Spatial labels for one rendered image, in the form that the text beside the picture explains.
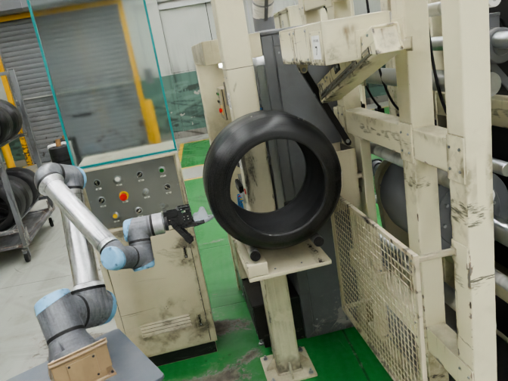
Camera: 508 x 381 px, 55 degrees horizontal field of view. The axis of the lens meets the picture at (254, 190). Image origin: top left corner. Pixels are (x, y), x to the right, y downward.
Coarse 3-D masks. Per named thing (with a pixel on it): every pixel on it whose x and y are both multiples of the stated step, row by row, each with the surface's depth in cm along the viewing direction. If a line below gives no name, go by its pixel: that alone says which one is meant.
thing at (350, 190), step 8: (336, 144) 250; (344, 144) 244; (336, 152) 231; (344, 152) 232; (352, 152) 233; (344, 160) 233; (352, 160) 234; (344, 168) 234; (352, 168) 235; (344, 176) 235; (352, 176) 236; (344, 184) 236; (352, 184) 237; (344, 192) 237; (352, 192) 238; (352, 200) 239; (360, 200) 240; (336, 208) 239
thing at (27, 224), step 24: (0, 120) 505; (24, 120) 577; (0, 144) 515; (0, 168) 468; (24, 168) 578; (0, 192) 481; (24, 192) 527; (0, 216) 547; (24, 216) 595; (48, 216) 581; (0, 240) 516; (24, 240) 489
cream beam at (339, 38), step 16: (352, 16) 162; (368, 16) 163; (384, 16) 164; (288, 32) 201; (304, 32) 178; (320, 32) 162; (336, 32) 162; (352, 32) 163; (288, 48) 206; (304, 48) 184; (336, 48) 164; (352, 48) 165; (304, 64) 189; (320, 64) 170
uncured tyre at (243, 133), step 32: (224, 128) 210; (256, 128) 191; (288, 128) 192; (224, 160) 191; (320, 160) 197; (224, 192) 194; (320, 192) 226; (224, 224) 200; (256, 224) 228; (288, 224) 228; (320, 224) 205
